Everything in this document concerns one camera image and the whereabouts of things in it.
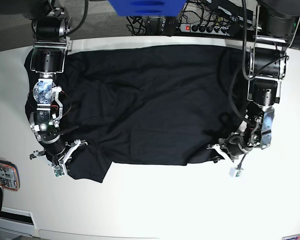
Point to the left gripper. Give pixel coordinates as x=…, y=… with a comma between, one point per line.
x=231, y=148

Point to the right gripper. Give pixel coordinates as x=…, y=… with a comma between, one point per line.
x=58, y=152

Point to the black T-shirt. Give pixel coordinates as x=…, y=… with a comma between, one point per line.
x=159, y=105

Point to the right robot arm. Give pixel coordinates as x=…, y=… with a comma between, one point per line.
x=51, y=29

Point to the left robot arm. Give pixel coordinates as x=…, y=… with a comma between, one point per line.
x=264, y=67

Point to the orange blue parts box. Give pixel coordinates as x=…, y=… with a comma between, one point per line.
x=9, y=176

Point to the white device at table edge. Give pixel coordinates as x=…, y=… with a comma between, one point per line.
x=15, y=221

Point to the label sticker on table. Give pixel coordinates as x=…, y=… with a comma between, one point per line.
x=292, y=237

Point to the white power strip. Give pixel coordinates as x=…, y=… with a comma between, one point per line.
x=202, y=29

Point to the blue plastic bin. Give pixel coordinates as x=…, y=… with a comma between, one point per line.
x=166, y=8

